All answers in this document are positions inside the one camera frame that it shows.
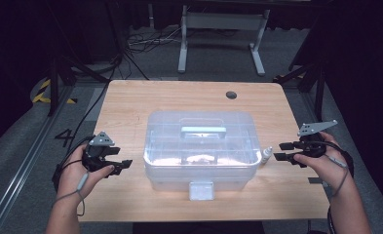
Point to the black metal stand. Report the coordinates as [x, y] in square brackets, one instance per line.
[53, 91]
[319, 97]

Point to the small white bottle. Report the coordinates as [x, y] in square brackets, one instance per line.
[266, 156]

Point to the clear plastic storage box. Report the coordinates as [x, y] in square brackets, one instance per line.
[200, 152]

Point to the grey metal desk frame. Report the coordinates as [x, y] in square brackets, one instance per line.
[224, 21]

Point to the yellow black floor tape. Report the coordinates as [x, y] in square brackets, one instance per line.
[39, 97]

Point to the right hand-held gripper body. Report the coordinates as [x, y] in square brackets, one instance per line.
[314, 146]

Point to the person's left hand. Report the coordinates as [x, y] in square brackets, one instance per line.
[72, 175]

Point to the person's right hand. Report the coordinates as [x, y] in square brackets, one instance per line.
[328, 170]

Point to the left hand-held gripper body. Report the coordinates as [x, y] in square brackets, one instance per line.
[96, 157]

